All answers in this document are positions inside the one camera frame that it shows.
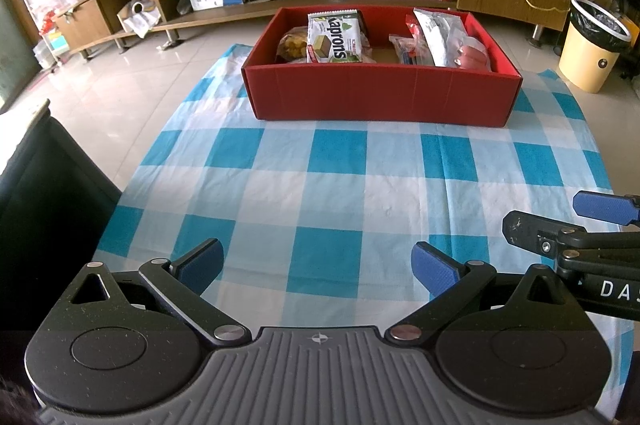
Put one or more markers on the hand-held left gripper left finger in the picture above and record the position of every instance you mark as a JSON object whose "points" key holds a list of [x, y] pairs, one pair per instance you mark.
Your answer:
{"points": [[200, 265]]}

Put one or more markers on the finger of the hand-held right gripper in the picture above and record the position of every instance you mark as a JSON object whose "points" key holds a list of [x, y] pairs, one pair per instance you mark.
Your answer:
{"points": [[605, 207], [530, 232]]}

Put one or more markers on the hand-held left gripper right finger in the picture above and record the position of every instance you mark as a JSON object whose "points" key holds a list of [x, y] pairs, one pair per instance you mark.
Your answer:
{"points": [[434, 270]]}

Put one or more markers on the red cardboard box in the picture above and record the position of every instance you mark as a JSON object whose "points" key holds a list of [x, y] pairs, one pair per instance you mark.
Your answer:
{"points": [[375, 95]]}

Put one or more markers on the pink sausage packet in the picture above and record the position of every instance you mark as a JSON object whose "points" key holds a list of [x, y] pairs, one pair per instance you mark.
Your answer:
{"points": [[470, 55]]}

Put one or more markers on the long white snack packet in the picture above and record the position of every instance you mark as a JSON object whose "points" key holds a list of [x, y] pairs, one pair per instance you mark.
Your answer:
{"points": [[437, 35]]}

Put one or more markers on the small red white packets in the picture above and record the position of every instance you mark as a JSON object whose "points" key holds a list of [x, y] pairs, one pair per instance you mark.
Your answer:
{"points": [[407, 50]]}

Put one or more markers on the yellow crispy noodle packet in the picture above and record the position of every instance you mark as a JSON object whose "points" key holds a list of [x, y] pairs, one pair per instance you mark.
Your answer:
{"points": [[292, 45]]}

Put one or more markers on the green white wafer packet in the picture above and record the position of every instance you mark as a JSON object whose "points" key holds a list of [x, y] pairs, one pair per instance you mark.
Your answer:
{"points": [[332, 37]]}

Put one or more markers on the blue white checkered tablecloth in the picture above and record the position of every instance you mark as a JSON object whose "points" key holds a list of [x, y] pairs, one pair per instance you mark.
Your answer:
{"points": [[340, 165]]}

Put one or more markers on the cream trash bin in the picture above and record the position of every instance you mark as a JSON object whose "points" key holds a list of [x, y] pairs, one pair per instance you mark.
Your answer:
{"points": [[585, 50]]}

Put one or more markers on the black furniture piece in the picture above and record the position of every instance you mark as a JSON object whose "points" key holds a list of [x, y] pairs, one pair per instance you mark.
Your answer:
{"points": [[50, 205]]}

